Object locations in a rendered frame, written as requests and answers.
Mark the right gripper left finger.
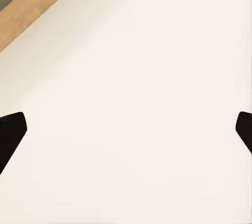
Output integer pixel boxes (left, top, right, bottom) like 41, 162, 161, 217
0, 112, 27, 174

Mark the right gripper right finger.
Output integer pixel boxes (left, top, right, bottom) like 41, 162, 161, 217
235, 111, 252, 153

